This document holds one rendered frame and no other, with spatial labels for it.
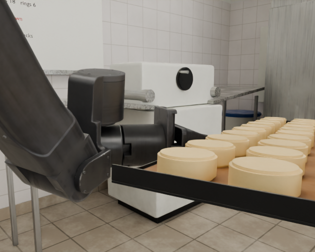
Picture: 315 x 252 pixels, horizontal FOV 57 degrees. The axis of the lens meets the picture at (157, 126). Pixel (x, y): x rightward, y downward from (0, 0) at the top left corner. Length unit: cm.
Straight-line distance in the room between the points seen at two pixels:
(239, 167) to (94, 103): 18
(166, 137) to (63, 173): 14
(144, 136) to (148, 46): 283
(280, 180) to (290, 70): 276
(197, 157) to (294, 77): 273
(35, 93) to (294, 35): 281
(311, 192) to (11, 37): 24
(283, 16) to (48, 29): 204
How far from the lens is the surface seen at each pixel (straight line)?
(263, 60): 402
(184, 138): 38
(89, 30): 276
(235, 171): 21
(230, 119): 366
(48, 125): 27
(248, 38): 422
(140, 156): 37
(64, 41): 263
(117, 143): 37
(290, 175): 21
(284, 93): 297
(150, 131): 38
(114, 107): 35
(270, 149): 29
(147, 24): 320
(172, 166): 23
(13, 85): 24
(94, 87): 33
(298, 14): 299
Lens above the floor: 109
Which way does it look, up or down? 9 degrees down
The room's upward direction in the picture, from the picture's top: straight up
